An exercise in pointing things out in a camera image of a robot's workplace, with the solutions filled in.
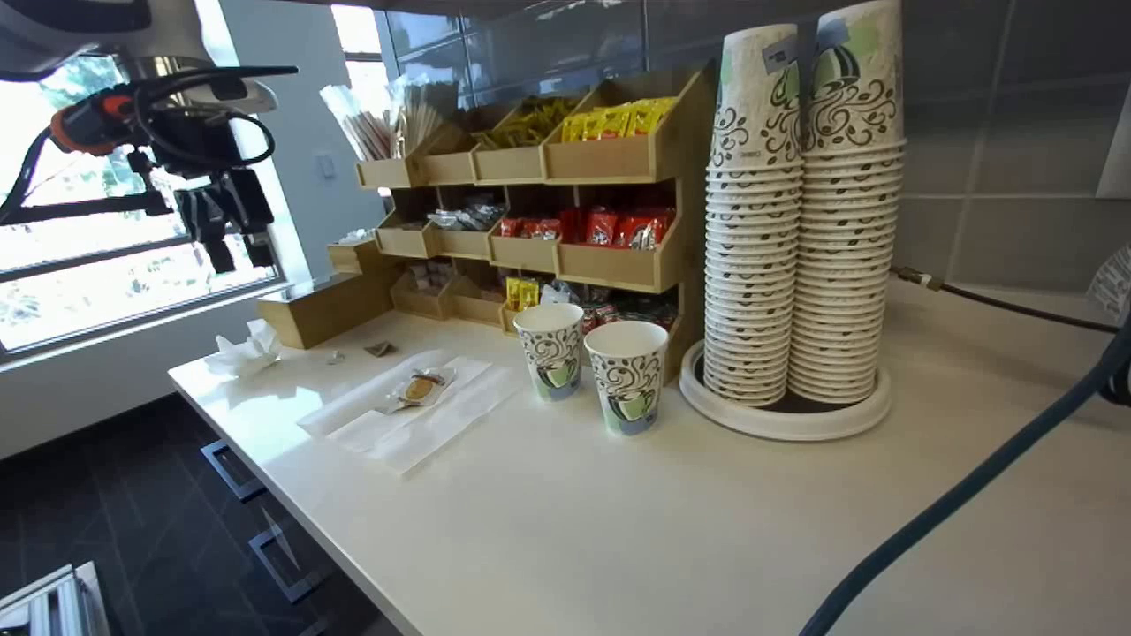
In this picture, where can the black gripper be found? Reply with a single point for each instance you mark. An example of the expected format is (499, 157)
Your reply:
(226, 204)

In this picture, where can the white sachet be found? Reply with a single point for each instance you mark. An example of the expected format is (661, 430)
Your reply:
(414, 391)

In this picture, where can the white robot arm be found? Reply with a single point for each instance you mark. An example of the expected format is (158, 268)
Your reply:
(193, 128)

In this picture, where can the small brown sachet on counter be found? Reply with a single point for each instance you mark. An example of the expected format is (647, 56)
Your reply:
(384, 349)

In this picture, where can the white paper napkin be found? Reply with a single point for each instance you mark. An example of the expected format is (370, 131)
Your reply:
(410, 411)

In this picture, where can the clear bags of straws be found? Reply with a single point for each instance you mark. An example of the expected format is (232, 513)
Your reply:
(393, 131)

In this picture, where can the left patterned paper cup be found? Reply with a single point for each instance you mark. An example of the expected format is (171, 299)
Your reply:
(548, 340)

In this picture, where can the patterned paper cup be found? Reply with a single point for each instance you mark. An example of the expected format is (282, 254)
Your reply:
(548, 340)
(631, 373)

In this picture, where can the wooden condiment organizer shelf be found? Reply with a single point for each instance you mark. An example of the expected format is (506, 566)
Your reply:
(436, 274)

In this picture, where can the red sachets in middle bin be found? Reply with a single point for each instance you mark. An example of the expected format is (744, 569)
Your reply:
(595, 229)

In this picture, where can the right patterned paper cup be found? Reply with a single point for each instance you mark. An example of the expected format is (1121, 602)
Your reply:
(631, 373)

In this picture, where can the yellow sachets in top bin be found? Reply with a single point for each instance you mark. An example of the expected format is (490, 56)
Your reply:
(615, 123)

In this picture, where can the left stack of paper cups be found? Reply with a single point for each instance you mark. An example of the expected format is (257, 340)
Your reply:
(753, 182)

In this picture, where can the stack of paper cups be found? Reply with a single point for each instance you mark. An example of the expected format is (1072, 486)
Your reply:
(850, 204)
(753, 182)

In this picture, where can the white round cup tray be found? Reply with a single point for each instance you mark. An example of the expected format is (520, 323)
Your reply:
(792, 418)

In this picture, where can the right stack of paper cups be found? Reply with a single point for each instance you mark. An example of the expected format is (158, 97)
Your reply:
(850, 204)

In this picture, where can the silver drawer handle upper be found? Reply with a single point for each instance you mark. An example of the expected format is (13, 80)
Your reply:
(232, 470)

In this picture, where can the silver drawer handle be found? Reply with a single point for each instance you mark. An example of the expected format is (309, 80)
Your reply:
(292, 560)
(232, 470)

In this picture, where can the silver drawer handle lower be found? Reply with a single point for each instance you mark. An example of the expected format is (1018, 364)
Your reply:
(292, 560)

